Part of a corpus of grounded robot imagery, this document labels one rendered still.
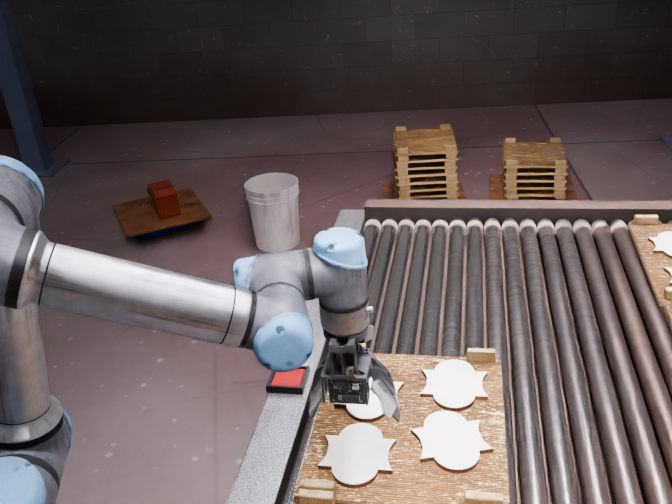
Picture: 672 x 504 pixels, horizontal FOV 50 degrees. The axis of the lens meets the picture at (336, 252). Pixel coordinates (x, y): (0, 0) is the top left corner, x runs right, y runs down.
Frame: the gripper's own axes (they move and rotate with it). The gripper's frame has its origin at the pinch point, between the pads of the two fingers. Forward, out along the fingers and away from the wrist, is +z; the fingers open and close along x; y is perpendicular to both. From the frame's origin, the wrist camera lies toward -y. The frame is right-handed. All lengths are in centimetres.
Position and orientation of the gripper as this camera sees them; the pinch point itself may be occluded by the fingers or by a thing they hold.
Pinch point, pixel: (355, 416)
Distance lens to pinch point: 124.6
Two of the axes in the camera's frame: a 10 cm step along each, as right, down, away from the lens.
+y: -1.6, 4.7, -8.7
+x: 9.8, 0.1, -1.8
